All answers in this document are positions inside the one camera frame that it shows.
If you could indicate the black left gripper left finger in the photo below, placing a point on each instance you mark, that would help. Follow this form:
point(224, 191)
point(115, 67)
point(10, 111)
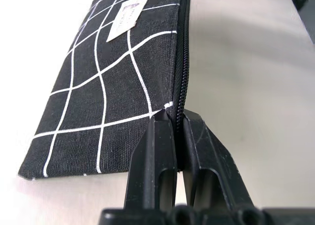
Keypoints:
point(150, 166)

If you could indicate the black white grid zipper pouch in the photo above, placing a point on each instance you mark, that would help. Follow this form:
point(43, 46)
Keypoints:
point(103, 92)

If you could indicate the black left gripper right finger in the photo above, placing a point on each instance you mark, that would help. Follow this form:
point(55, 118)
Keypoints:
point(214, 163)

